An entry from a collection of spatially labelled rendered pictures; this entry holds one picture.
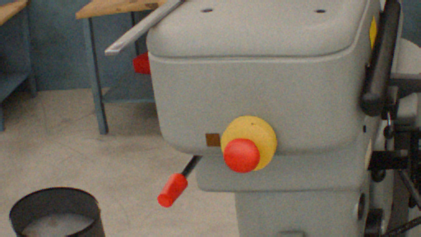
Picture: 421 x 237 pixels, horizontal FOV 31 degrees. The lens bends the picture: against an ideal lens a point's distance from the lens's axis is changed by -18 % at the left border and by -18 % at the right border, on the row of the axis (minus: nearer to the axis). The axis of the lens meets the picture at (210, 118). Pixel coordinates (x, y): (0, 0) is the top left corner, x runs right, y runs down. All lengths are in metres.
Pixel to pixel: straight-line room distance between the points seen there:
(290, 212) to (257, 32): 0.33
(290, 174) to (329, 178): 0.06
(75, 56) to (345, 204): 5.32
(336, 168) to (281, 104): 0.17
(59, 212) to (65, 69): 3.01
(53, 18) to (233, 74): 5.46
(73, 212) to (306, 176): 2.54
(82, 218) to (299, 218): 2.40
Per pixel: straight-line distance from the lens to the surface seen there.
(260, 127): 0.97
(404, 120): 1.60
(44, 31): 6.49
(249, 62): 0.96
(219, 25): 0.98
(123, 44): 0.95
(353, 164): 1.09
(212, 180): 1.15
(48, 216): 3.60
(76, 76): 6.47
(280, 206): 1.19
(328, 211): 1.18
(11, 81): 6.45
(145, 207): 4.61
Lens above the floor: 2.18
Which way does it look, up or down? 23 degrees down
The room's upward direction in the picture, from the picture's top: 9 degrees counter-clockwise
